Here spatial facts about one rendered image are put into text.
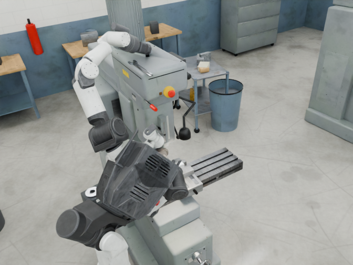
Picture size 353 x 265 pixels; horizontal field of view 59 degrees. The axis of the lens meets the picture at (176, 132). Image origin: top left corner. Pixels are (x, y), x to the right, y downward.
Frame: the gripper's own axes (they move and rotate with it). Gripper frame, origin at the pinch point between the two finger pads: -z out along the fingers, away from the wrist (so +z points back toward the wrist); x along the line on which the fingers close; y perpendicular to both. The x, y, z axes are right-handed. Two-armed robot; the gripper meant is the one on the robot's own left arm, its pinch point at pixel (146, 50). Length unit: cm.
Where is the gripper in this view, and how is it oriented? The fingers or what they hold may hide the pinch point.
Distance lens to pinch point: 177.1
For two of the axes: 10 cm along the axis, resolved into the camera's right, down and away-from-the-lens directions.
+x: 7.9, 3.0, -5.4
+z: -5.6, -0.2, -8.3
